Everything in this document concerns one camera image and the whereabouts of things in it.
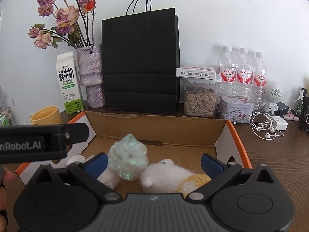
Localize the middle water bottle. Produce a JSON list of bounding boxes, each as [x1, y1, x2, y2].
[[233, 48, 252, 97]]

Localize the dried rose bouquet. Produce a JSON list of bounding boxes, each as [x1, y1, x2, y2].
[[27, 0, 96, 49]]

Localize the person left hand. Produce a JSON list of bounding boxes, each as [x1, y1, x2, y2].
[[1, 167, 16, 211]]

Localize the black power adapter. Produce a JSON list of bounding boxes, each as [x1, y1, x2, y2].
[[274, 102, 289, 117]]

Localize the left water bottle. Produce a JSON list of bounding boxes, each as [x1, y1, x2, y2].
[[218, 46, 236, 95]]

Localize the white charger block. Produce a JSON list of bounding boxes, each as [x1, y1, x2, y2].
[[271, 116, 288, 131]]

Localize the water bottle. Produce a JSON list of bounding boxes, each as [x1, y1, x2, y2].
[[233, 48, 252, 97], [218, 46, 236, 95], [248, 51, 267, 112]]

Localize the white robot figurine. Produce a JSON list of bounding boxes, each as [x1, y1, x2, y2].
[[261, 81, 282, 114]]

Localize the right water bottle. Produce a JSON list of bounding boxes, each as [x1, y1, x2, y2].
[[248, 51, 267, 112]]

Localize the yellow ceramic mug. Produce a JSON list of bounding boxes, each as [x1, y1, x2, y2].
[[30, 106, 63, 125]]

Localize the clear seed container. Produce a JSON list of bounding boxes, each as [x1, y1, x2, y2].
[[182, 77, 221, 118]]

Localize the white green milk carton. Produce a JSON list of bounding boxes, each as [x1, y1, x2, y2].
[[55, 51, 84, 114]]

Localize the purple ceramic vase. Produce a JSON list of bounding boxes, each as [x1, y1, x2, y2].
[[76, 44, 105, 108]]

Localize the white jar lid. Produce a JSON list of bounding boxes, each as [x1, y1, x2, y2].
[[66, 155, 85, 166]]

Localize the clear plastic bag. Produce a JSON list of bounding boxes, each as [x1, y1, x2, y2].
[[107, 134, 149, 181]]

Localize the white earphones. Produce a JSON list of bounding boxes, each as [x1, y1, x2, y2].
[[247, 112, 284, 140]]

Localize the red cardboard box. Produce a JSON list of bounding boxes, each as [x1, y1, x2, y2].
[[14, 110, 253, 196]]

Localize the white flat box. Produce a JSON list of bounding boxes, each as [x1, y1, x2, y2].
[[176, 66, 216, 79]]

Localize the yellow white plush toy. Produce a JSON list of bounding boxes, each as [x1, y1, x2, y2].
[[139, 159, 212, 197]]

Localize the black paper bag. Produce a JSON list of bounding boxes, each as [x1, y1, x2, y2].
[[101, 0, 180, 114]]

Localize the wire rack with items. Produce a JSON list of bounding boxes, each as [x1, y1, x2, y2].
[[0, 107, 12, 126]]

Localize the grey metal tin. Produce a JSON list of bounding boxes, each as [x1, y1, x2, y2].
[[216, 95, 254, 124]]

